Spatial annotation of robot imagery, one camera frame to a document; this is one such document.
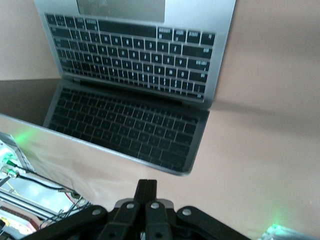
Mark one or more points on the grey laptop with black keyboard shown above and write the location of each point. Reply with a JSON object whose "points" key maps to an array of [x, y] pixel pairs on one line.
{"points": [[125, 135]]}

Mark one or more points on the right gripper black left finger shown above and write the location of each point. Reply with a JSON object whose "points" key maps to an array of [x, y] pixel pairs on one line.
{"points": [[125, 220]]}

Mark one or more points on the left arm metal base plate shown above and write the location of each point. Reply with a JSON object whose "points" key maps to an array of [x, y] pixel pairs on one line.
{"points": [[10, 142]]}

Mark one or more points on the aluminium frame rail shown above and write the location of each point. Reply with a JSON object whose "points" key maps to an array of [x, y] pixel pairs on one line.
{"points": [[25, 202]]}

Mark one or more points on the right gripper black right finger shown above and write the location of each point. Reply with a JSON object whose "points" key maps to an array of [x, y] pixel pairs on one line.
{"points": [[157, 220]]}

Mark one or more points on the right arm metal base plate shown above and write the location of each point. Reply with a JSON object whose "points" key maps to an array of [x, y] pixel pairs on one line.
{"points": [[287, 233]]}

